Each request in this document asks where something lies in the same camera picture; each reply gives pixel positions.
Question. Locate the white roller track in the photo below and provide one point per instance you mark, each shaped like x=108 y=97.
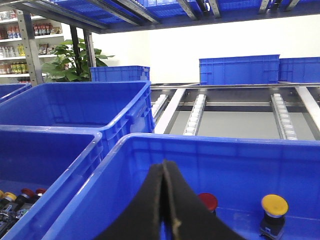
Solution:
x=283 y=120
x=195 y=117

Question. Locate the left blue plastic bin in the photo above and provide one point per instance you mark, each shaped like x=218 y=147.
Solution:
x=56 y=159

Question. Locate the green potted plant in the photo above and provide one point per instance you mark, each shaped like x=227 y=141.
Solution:
x=66 y=66

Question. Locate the white roller track left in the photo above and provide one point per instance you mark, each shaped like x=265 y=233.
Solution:
x=195 y=117

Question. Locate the rear left blue bin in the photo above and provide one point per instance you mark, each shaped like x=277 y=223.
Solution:
x=45 y=118

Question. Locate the far blue crate left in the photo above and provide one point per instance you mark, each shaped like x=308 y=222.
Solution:
x=120 y=73

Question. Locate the grey overhead shelf rack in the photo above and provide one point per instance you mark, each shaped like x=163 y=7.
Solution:
x=171 y=35

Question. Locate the blue crate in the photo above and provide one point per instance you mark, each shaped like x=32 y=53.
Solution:
x=299 y=70
x=239 y=70
x=120 y=73

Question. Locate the white shelf with goods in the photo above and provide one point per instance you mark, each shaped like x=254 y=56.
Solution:
x=13 y=60

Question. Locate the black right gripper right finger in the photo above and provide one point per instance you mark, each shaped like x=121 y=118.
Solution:
x=188 y=218

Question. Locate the yellow mushroom push button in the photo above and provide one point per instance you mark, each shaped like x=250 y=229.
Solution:
x=274 y=208

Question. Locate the far blue crate right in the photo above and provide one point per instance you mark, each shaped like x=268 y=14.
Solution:
x=299 y=70

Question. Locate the blue plastic bin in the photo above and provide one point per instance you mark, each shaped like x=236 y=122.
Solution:
x=239 y=172
x=56 y=159

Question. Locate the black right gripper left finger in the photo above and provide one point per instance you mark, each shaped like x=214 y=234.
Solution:
x=141 y=219

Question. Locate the red mushroom push button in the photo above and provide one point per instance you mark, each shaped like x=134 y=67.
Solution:
x=210 y=201

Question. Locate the far blue crate centre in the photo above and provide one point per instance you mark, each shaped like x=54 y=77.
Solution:
x=239 y=70

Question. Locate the right blue plastic bin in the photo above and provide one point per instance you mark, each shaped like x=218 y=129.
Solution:
x=239 y=172

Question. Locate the white roller track right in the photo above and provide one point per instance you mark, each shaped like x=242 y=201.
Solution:
x=283 y=120

